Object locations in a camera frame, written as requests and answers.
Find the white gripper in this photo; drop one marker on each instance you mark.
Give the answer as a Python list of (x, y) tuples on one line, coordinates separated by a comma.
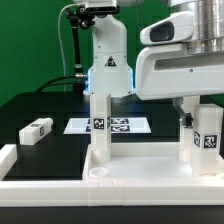
[(166, 68)]

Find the white desk top tray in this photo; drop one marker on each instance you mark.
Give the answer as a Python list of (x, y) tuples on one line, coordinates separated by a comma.
[(141, 160)]

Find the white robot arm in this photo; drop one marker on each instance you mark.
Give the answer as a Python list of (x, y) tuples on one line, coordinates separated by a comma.
[(110, 72)]

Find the fiducial marker plate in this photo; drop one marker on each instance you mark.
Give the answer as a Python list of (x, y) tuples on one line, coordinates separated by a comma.
[(118, 125)]

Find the white U-shaped fence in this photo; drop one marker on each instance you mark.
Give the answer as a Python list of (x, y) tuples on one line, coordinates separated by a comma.
[(99, 190)]

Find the camera on mount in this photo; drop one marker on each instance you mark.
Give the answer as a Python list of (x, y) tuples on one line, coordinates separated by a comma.
[(101, 6)]

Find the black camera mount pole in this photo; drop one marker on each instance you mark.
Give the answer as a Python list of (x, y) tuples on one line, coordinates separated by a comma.
[(79, 18)]

